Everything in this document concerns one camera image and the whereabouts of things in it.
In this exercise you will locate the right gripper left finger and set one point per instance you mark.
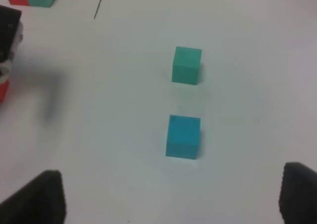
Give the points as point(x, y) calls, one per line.
point(40, 201)

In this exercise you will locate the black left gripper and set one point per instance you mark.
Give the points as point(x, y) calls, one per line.
point(11, 35)

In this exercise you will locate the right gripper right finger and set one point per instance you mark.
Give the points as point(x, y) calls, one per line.
point(298, 194)

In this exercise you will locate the blue cube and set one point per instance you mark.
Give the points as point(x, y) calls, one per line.
point(183, 137)

